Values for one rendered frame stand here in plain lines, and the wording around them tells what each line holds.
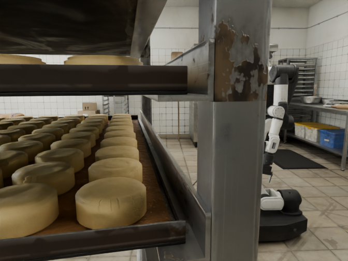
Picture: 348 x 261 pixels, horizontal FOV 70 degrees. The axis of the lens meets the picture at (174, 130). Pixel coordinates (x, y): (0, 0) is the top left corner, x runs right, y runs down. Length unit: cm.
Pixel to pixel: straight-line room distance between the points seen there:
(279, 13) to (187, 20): 213
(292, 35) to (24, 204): 670
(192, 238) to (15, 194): 12
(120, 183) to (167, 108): 580
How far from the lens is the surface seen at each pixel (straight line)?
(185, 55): 17
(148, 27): 38
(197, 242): 17
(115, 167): 24
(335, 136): 478
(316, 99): 552
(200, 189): 16
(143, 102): 73
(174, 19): 616
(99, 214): 17
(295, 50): 677
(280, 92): 188
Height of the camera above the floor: 122
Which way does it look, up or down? 10 degrees down
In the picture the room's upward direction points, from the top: straight up
